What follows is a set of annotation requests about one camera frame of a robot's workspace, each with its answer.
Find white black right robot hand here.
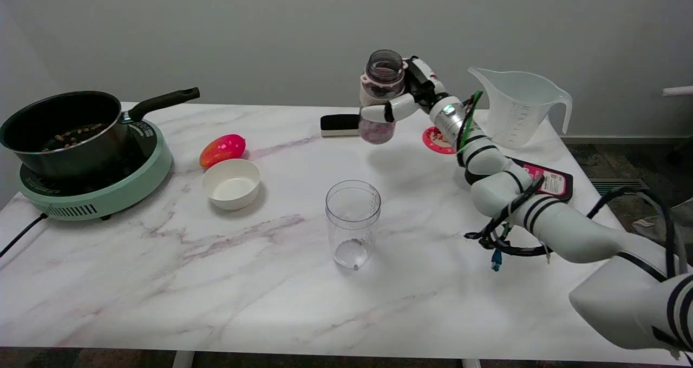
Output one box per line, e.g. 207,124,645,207
359,56,451,124

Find grey transparent plastic bottle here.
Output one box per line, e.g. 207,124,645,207
358,49,408,144

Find large translucent measuring jug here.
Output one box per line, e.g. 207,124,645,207
468,67,573,149

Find small clear measuring cup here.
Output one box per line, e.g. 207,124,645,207
325,180,382,271

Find black white board eraser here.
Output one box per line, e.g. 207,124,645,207
320,114,362,138

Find black device with red label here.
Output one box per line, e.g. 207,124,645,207
465,159,574,203

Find floor vent grille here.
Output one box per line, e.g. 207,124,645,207
589,178,650,195

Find red orange mango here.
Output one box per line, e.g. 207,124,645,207
199,134,247,169

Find white bowl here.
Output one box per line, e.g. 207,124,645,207
201,159,261,211

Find mint green induction cooker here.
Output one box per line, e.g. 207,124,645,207
16,118,173,221

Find brown food bits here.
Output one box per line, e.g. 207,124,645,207
42,123,106,152

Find green robot cable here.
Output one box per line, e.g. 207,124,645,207
457,90,483,152

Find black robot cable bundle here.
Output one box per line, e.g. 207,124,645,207
464,176,689,278

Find black saucepan with handle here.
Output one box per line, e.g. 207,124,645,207
0,87,201,180

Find black cooker power cord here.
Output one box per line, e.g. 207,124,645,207
0,213,48,258

